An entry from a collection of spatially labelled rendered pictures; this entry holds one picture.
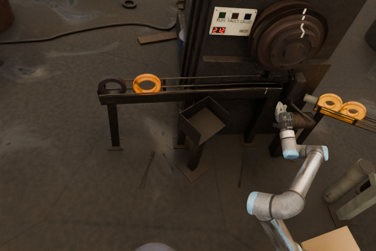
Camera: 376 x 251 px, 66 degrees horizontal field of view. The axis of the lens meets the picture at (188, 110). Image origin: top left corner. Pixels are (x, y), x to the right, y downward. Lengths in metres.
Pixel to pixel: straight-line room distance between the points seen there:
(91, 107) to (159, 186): 1.00
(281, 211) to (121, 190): 1.26
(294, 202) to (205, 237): 0.90
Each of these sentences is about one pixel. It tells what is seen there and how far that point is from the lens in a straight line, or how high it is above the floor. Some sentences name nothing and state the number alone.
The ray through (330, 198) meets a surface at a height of 0.07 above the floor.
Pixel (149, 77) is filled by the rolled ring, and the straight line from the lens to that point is 1.92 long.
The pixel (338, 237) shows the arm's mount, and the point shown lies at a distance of 2.24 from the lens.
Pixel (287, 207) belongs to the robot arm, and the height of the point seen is 0.84.
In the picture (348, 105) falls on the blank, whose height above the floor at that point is 0.77.
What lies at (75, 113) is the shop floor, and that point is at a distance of 2.78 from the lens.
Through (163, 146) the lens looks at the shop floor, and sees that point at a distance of 2.52.
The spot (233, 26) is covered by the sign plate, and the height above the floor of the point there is 1.13.
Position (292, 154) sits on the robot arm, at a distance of 1.88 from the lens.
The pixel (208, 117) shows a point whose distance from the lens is 1.98.
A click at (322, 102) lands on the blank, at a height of 0.70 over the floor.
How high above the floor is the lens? 2.11
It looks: 49 degrees down
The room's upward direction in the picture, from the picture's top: 11 degrees clockwise
